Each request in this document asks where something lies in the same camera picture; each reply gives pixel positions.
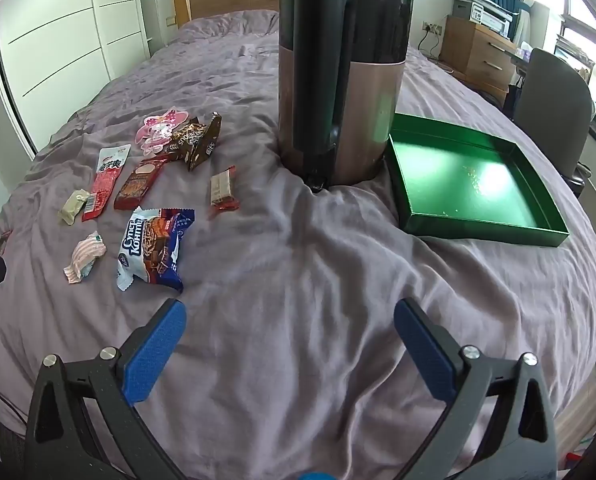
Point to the purple pillow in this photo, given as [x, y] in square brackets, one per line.
[227, 22]

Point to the window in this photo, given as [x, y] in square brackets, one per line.
[588, 25]

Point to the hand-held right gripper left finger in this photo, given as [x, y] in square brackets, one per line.
[155, 345]

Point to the brown oat-print snack packet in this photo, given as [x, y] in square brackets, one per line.
[185, 137]

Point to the black and bronze electric kettle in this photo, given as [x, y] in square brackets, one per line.
[368, 110]

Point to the pink striped candy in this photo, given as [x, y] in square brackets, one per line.
[85, 255]

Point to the wooden dresser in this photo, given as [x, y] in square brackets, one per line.
[478, 55]

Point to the blue and white cookie packet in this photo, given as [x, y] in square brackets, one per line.
[147, 250]

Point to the grey printer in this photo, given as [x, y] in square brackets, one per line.
[483, 10]

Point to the white wardrobe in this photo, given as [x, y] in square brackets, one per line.
[67, 35]

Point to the small beige candy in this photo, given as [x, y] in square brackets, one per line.
[72, 206]

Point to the pink cartoon snack packet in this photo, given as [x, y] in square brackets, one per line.
[155, 132]

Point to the red-brown biscuit packet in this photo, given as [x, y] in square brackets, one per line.
[135, 185]

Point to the red wafer packet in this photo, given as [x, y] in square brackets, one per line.
[221, 187]

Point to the grey chair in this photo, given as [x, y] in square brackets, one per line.
[553, 95]

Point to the green cardboard box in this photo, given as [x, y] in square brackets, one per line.
[458, 180]

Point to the dark brown snack packet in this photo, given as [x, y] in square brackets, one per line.
[205, 145]

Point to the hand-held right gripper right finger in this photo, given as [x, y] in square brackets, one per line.
[425, 350]

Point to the long red and white packet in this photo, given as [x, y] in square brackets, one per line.
[102, 180]

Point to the wall socket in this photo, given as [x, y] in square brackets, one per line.
[432, 27]

